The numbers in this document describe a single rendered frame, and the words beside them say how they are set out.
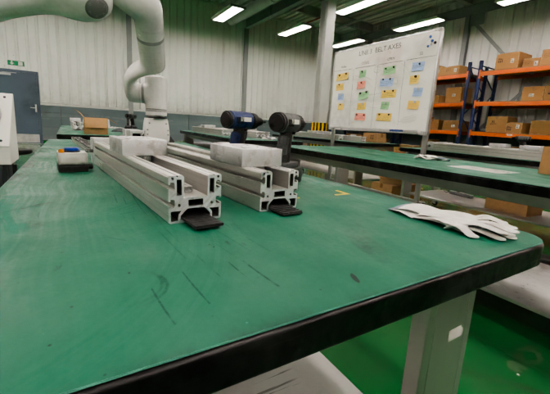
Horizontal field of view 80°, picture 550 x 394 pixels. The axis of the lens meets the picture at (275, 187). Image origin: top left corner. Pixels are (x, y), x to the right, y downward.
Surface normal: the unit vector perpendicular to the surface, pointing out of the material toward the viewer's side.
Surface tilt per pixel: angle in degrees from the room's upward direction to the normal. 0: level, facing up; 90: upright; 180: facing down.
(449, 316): 90
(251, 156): 90
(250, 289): 0
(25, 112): 90
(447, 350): 90
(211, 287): 0
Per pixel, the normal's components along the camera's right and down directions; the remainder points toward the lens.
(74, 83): 0.51, 0.19
